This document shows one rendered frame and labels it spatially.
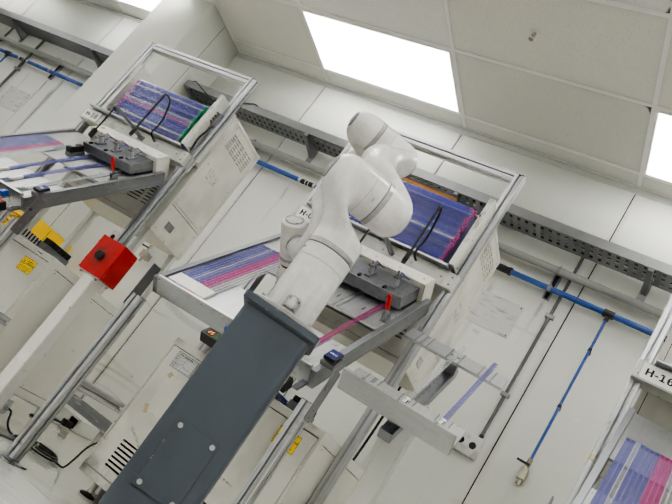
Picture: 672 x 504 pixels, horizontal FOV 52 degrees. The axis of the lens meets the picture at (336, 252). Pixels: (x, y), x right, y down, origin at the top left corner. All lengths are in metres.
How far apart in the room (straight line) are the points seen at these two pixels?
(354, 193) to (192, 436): 0.63
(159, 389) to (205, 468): 1.18
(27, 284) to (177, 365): 0.85
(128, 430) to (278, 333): 1.23
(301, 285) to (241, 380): 0.24
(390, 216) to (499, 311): 2.62
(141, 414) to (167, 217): 1.20
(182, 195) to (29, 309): 0.89
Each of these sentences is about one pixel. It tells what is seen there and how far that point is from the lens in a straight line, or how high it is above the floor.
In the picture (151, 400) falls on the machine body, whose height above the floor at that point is 0.38.
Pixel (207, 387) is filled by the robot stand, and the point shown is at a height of 0.49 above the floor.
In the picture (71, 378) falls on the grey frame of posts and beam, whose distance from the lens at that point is 2.41.
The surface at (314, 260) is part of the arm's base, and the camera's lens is 1.52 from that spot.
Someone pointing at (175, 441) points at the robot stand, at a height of 0.37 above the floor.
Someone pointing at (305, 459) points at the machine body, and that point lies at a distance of 2.30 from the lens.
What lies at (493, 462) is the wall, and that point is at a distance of 3.89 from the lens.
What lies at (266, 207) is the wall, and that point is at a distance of 4.92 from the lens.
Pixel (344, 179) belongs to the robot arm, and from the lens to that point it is 1.57.
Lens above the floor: 0.43
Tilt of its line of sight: 17 degrees up
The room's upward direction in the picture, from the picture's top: 35 degrees clockwise
